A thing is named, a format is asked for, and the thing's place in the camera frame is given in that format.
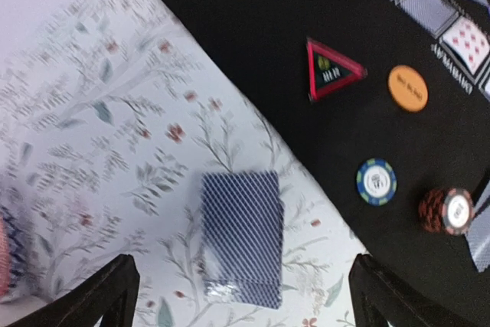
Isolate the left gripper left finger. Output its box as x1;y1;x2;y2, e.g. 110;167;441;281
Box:
10;254;140;327

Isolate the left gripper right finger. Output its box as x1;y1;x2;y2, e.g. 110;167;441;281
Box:
348;254;474;327

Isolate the red black chip stack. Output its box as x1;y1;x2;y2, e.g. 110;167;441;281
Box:
418;188;474;236

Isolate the blue fifty poker chip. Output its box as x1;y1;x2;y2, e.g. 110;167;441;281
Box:
356;158;397;207

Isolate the blue card deck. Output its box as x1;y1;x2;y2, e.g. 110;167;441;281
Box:
201;171;284;309

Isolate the orange big blind button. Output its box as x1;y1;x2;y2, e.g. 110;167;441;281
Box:
387;65;428;113

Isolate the triangular all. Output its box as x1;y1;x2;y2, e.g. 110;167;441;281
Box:
306;38;368;102

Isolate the nine of diamonds card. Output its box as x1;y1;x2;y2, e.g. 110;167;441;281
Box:
443;17;489;75

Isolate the black poker mat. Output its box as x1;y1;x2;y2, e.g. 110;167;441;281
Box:
162;0;489;326

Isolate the floral tablecloth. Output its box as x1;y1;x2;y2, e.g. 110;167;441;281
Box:
1;0;364;326

